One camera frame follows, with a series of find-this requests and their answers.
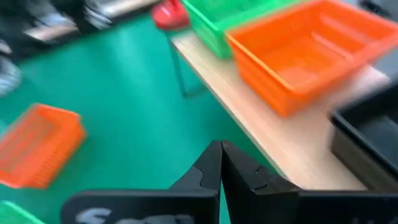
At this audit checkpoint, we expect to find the wooden shelf with black frame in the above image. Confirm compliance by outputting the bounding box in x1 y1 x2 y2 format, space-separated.
169 29 391 191

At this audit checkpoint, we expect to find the green plastic basket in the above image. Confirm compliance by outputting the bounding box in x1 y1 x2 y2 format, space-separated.
189 12 234 60
182 0 299 50
0 200 46 224

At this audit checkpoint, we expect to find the orange plastic basket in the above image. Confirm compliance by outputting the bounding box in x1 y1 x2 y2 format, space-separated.
225 0 398 106
233 52 343 118
0 103 87 190

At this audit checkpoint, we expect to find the black plastic basket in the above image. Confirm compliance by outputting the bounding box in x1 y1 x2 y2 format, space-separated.
329 82 398 192

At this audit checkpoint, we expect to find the red lamp with white shade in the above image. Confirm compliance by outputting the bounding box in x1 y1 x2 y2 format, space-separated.
150 0 190 31

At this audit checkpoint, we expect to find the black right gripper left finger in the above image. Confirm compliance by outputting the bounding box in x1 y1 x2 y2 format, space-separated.
60 139 223 224

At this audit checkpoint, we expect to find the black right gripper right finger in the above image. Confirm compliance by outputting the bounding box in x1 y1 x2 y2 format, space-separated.
221 139 398 224

